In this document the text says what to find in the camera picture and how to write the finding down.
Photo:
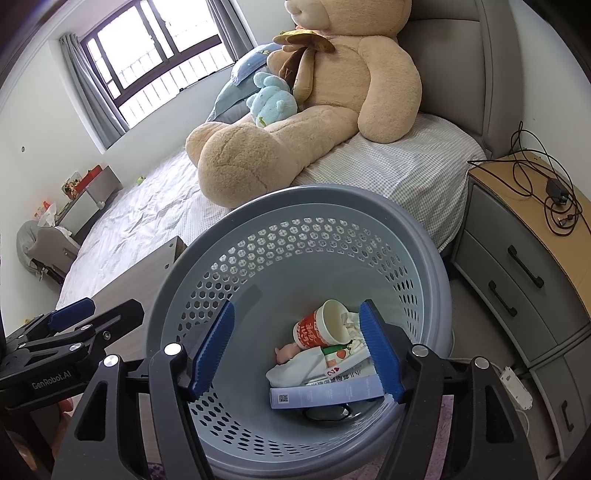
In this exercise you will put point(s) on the black elastic band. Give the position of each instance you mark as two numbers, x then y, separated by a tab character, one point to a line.
323	414

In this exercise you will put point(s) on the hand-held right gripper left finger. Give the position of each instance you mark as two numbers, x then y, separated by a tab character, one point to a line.
212	350

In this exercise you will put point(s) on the black power adapter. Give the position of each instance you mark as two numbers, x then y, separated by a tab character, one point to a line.
555	187

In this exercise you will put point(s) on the grey chair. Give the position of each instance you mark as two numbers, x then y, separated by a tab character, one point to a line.
53	249

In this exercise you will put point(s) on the grey garment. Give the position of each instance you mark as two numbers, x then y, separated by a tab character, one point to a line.
25	244

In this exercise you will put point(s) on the light blue plush toy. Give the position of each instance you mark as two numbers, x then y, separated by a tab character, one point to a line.
272	101

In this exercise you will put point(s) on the grey curtain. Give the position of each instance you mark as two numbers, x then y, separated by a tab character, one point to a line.
231	23
92	87

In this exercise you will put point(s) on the white plastic bag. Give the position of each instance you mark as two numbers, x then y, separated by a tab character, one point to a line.
46	214

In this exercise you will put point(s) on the printed picture card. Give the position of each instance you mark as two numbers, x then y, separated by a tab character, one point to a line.
72	183

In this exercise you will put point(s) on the white power strip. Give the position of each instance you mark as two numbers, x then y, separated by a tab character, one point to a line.
515	386

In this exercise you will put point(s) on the green and white medicine box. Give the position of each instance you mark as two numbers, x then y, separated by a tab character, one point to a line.
341	364

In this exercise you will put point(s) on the bed with pale sheet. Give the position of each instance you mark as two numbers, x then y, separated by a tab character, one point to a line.
392	170

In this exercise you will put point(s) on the red box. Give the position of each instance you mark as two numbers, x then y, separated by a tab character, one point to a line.
93	173

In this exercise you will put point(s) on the large beige teddy bear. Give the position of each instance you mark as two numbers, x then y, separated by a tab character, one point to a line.
323	92

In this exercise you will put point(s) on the blue printed pillow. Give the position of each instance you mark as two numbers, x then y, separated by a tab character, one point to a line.
249	64

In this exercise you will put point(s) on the barred window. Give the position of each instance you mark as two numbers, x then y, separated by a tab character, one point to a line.
152	50

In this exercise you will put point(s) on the white tissue pack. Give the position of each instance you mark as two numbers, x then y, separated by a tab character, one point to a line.
295	369

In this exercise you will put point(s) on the lavender cartoon box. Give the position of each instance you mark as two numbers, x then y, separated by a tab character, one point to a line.
323	397

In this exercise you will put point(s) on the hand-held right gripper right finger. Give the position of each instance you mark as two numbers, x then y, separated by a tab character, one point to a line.
378	350

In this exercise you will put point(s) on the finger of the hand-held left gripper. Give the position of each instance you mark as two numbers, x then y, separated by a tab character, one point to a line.
71	314
115	316

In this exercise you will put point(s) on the grey plastic basket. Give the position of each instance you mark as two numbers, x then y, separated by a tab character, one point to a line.
286	258

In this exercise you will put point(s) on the red and white paper cup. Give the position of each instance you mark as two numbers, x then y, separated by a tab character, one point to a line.
314	332

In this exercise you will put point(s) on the grey nightstand with wooden top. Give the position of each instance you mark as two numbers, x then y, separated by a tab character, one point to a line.
508	258

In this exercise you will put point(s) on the grey desk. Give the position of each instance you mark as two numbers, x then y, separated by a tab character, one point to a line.
92	194

